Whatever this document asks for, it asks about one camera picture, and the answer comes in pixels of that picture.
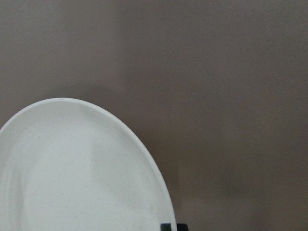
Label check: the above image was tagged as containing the cream round plate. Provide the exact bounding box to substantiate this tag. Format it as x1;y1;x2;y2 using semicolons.
0;98;177;231

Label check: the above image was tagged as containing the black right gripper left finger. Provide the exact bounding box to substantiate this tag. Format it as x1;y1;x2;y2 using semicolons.
160;223;171;231

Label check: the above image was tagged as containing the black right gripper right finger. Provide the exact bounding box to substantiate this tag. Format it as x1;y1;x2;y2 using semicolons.
177;223;189;231

